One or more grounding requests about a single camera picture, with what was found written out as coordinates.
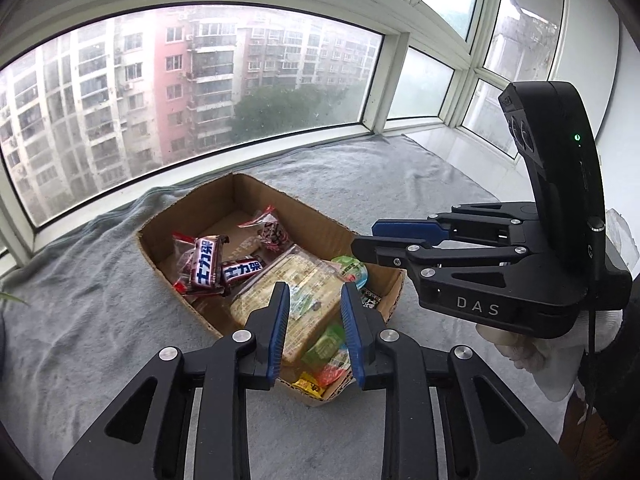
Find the small yellow snack packet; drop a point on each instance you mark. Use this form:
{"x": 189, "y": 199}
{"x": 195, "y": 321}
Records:
{"x": 307, "y": 385}

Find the green spider plant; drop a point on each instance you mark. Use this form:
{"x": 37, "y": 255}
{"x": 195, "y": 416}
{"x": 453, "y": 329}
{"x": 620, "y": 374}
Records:
{"x": 12, "y": 297}

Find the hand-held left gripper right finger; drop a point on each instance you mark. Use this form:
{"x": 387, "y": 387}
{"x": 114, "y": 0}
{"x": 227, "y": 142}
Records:
{"x": 352, "y": 330}

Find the grey blanket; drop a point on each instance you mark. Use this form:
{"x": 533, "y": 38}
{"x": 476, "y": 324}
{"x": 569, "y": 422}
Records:
{"x": 100, "y": 335}

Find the person's right hand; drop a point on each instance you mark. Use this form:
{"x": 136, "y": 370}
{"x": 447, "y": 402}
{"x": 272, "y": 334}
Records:
{"x": 525, "y": 352}

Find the small pink red snack packet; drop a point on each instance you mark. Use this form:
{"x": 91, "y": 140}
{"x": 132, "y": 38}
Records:
{"x": 335, "y": 372}

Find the white window sill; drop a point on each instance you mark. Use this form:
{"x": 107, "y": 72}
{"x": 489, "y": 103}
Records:
{"x": 475, "y": 160}

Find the clear packet of red dates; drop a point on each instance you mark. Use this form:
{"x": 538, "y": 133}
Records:
{"x": 270, "y": 232}

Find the small fruit jelly cup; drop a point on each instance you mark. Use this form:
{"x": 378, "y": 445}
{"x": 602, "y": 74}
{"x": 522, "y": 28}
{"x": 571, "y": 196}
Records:
{"x": 350, "y": 269}

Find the brown cardboard box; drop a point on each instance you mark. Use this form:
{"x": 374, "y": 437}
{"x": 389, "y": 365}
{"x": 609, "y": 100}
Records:
{"x": 300, "y": 210}

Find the small black white snack packet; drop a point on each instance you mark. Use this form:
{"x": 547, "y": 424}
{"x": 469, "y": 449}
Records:
{"x": 371, "y": 301}

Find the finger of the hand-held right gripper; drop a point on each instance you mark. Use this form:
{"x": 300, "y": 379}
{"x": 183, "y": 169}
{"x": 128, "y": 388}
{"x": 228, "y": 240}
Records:
{"x": 380, "y": 252}
{"x": 405, "y": 229}

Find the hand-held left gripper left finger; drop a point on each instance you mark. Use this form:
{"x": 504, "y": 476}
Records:
{"x": 280, "y": 330}

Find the apartment buildings outside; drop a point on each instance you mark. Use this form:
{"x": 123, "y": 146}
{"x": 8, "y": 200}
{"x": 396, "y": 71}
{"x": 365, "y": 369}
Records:
{"x": 150, "y": 110}

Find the person's right forearm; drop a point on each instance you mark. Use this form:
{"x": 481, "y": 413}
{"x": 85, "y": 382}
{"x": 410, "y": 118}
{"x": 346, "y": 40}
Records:
{"x": 615, "y": 385}

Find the clear pack of crackers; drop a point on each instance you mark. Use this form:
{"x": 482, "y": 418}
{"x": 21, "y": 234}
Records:
{"x": 300, "y": 285}

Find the small green candy packet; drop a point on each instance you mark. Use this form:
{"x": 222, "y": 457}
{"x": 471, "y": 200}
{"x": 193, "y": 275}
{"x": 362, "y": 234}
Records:
{"x": 325, "y": 345}

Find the brown chocolate bar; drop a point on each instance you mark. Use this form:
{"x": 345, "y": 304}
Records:
{"x": 205, "y": 260}
{"x": 242, "y": 270}

